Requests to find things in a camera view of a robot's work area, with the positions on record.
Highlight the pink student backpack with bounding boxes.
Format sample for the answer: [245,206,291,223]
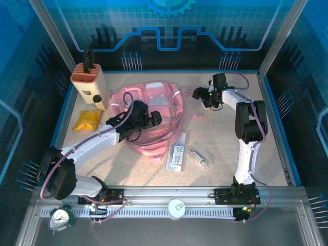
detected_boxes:
[109,80,204,163]

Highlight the clear pen refill pack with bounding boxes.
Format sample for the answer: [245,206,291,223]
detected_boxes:
[165,132,189,173]

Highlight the small item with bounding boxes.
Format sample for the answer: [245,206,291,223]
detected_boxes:
[189,148,213,169]

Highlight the yellow snack bag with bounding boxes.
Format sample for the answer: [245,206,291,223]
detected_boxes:
[72,109,103,132]

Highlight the small bottle black cap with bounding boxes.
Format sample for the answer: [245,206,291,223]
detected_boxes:
[92,94,106,111]

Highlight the beige knife block orange top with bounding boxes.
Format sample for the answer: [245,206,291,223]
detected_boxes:
[70,63,108,105]

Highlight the small circuit board with LED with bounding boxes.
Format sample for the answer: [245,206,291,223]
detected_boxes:
[235,203,257,216]
[89,201,108,217]

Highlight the green alarm clock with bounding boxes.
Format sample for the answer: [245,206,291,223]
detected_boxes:
[48,204,76,235]

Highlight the aluminium frame beam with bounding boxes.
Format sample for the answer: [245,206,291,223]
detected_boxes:
[33,186,305,206]

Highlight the black knife handle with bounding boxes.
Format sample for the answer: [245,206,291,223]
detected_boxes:
[82,48,96,74]

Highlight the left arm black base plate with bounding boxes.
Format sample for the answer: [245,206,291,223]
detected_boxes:
[77,188,125,205]

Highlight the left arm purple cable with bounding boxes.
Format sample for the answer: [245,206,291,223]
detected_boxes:
[38,91,135,225]

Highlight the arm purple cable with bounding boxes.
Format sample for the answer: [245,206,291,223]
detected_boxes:
[38,91,135,225]
[225,71,273,223]

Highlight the slotted grey cable duct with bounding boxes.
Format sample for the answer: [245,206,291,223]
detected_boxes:
[40,207,236,219]

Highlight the aluminium frame post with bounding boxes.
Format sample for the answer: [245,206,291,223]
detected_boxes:
[27,0,77,75]
[258,0,310,77]

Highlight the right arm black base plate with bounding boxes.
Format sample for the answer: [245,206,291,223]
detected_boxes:
[214,188,261,205]

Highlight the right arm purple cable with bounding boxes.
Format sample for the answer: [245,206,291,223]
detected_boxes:
[225,71,273,223]

